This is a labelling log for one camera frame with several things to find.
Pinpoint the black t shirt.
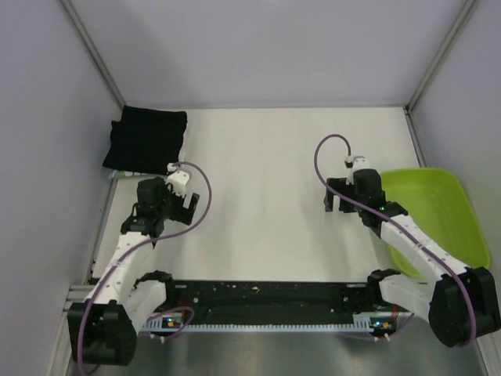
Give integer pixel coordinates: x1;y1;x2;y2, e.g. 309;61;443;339
103;106;188;175

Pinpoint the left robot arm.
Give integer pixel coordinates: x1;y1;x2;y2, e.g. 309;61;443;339
67;171;200;366

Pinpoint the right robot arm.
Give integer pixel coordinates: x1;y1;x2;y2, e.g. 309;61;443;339
319;168;500;347

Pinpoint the folded blue printed t shirt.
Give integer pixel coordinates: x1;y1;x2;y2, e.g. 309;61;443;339
108;170;166;179

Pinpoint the green plastic bin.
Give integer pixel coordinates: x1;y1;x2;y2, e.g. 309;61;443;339
381;168;491;269

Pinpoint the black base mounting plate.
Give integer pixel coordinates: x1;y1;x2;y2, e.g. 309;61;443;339
157;280;405;325

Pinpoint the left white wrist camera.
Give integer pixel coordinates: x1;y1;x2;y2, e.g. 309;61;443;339
166;163;191;197

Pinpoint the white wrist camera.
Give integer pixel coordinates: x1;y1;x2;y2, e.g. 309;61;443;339
166;163;191;197
344;155;373;172

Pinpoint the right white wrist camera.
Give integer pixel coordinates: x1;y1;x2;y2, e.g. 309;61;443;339
344;155;373;172

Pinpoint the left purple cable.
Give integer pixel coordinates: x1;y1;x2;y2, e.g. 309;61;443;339
77;161;213;374

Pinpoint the aluminium front rail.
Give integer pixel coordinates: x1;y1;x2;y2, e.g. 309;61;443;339
63;284;95;313

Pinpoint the light blue cable duct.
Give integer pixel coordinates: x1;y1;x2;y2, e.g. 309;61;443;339
139;314;397;335

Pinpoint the left aluminium frame post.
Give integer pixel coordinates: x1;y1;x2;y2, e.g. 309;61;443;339
57;0;126;110

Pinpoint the aluminium frame post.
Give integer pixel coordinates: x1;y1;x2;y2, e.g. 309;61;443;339
403;0;481;112
57;0;126;110

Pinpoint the right aluminium frame post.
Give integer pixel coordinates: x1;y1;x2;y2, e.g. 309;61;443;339
403;0;481;112

